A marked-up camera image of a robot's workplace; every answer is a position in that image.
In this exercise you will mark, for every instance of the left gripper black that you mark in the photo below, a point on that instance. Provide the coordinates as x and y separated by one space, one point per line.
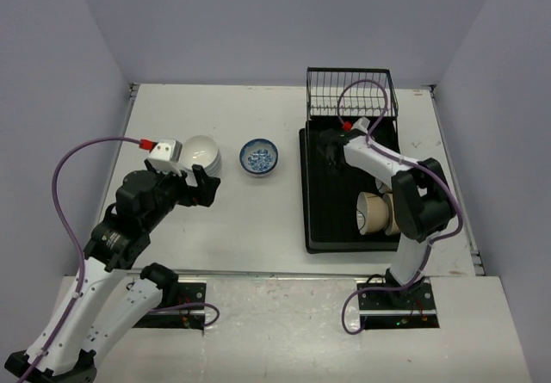
203 194

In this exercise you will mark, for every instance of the red patterned blue bowl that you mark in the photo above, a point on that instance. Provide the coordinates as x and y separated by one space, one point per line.
245 165

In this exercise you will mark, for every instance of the beige bowl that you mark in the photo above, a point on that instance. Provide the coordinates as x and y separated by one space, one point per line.
371 213
383 187
392 227

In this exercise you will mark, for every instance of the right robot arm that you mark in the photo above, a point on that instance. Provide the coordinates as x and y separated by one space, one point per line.
425 209

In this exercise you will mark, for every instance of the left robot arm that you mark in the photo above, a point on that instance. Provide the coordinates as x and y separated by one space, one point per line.
75 342

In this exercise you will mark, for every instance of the black drain tray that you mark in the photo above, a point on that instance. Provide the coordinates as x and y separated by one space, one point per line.
329 197

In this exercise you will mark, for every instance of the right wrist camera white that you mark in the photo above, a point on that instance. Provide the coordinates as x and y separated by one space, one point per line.
362 124

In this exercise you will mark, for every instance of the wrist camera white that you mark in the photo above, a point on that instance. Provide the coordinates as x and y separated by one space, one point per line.
362 124
164 158

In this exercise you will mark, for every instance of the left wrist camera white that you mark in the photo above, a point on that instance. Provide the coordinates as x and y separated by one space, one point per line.
164 158

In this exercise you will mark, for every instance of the black wire dish rack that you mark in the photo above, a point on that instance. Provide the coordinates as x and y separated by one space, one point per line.
350 92

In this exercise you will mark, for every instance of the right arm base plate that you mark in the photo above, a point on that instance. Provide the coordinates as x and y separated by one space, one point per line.
411 309

